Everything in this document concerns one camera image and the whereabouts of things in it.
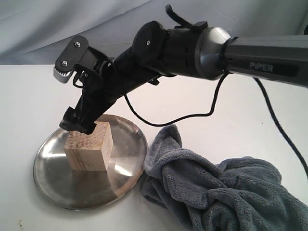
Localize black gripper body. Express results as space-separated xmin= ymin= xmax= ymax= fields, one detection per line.
xmin=72 ymin=64 xmax=128 ymax=125

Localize wooden block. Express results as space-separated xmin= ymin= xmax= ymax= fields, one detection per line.
xmin=64 ymin=121 xmax=114 ymax=172

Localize grey fleece cloth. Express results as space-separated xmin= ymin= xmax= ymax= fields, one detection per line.
xmin=141 ymin=125 xmax=308 ymax=231

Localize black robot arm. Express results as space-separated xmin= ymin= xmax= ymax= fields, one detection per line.
xmin=54 ymin=5 xmax=308 ymax=134

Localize round stainless steel plate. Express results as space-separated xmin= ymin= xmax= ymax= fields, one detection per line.
xmin=33 ymin=115 xmax=149 ymax=211

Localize grey backdrop cloth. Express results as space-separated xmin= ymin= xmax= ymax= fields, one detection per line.
xmin=0 ymin=0 xmax=308 ymax=64

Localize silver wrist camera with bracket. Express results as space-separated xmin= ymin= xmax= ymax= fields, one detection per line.
xmin=53 ymin=35 xmax=110 ymax=84

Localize black cable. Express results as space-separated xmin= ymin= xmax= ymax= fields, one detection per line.
xmin=124 ymin=72 xmax=308 ymax=180

